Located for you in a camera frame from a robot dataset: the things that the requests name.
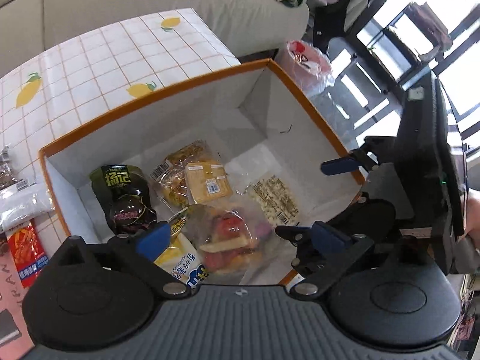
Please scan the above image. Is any lemon print grid tablecloth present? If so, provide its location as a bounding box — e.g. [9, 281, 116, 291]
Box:
[0, 7, 241, 256]

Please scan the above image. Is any clear packet of pale pieces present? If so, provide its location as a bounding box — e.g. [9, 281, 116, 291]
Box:
[240, 174, 301, 229]

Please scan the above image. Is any white snack packet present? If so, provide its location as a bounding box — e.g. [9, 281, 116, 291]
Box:
[0, 182, 55, 233]

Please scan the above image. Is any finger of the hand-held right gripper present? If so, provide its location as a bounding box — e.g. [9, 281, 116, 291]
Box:
[320, 145, 380, 176]
[275, 225, 327, 277]

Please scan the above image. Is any clear packet of brown bread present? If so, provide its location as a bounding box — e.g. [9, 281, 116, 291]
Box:
[150, 140, 211, 207]

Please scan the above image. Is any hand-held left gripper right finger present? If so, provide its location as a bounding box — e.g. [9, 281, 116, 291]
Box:
[292, 221, 439, 297]

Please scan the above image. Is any clear packet of dark snacks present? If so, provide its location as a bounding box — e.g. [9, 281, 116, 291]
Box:
[0, 144, 29, 192]

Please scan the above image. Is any yellow white bread packet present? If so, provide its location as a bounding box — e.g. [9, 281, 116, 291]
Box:
[154, 206, 211, 289]

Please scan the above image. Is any black garment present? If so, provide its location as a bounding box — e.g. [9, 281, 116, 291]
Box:
[312, 0, 353, 40]

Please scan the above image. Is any orange-rimmed white storage box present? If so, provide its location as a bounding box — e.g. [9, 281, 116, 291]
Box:
[38, 58, 366, 286]

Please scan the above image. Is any dark green snack packet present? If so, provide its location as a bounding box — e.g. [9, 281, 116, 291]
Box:
[89, 164, 158, 235]

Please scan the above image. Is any pink trash bin with bag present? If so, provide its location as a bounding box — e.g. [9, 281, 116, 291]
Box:
[275, 39, 335, 96]

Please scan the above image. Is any yellow square cracker packet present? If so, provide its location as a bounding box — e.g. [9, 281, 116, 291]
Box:
[184, 160, 233, 203]

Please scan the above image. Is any red snack packet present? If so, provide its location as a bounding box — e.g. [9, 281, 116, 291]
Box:
[5, 220, 51, 289]

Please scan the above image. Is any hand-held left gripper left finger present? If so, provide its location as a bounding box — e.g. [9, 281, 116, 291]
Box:
[47, 222, 190, 297]

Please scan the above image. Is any clear packet of colourful fruit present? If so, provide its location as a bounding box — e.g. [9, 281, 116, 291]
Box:
[187, 204, 278, 274]

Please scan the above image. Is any person's right forearm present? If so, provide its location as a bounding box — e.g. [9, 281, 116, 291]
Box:
[465, 190, 480, 239]

